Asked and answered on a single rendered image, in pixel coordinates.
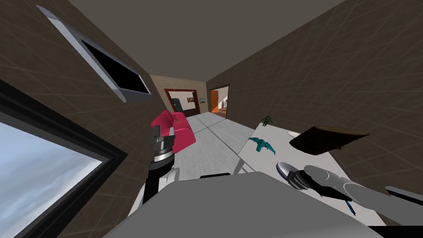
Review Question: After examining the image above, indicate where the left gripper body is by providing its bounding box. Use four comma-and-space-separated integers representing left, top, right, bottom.
151, 133, 176, 154

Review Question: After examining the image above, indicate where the white table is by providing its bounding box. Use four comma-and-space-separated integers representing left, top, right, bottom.
233, 122, 387, 227

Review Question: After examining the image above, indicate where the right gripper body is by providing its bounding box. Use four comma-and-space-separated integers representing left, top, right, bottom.
276, 161, 299, 181

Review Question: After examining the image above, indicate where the red sofa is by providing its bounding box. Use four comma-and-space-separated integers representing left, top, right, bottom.
150, 110, 197, 155

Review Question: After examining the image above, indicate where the orange door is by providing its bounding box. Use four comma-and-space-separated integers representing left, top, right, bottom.
209, 90, 220, 113

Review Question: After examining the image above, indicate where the teal toy airplane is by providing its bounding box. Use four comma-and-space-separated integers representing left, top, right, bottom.
248, 137, 276, 156

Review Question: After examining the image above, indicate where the grey framed black wall screen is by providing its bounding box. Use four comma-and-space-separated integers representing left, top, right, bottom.
36, 4, 154, 103

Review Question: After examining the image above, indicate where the black framed window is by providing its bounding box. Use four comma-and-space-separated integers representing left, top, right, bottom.
0, 79, 129, 238

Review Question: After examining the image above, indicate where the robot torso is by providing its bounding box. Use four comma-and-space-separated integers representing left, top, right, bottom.
102, 171, 385, 238

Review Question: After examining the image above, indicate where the blue pen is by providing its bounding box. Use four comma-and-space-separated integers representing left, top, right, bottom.
345, 200, 357, 217

